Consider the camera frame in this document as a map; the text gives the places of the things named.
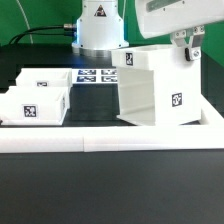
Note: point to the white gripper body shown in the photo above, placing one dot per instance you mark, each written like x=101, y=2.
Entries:
x=160, y=17

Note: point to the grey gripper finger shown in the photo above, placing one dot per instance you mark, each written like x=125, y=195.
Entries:
x=178, y=38
x=193, y=49

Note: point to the white drawer cabinet housing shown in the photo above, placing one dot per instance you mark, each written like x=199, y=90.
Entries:
x=157, y=85

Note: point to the white front drawer box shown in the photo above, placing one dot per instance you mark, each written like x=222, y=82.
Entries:
x=34, y=106

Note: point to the white drawer box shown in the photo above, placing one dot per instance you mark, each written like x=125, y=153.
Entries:
x=34, y=106
x=45, y=77

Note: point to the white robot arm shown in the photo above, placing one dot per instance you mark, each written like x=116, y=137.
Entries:
x=100, y=28

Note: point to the white rear drawer box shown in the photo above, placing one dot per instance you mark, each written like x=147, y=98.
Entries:
x=45, y=77

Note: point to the white U-shaped fence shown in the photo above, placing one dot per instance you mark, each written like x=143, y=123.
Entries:
x=207, y=134

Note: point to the white marker tag sheet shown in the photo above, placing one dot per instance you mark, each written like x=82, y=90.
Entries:
x=94, y=76

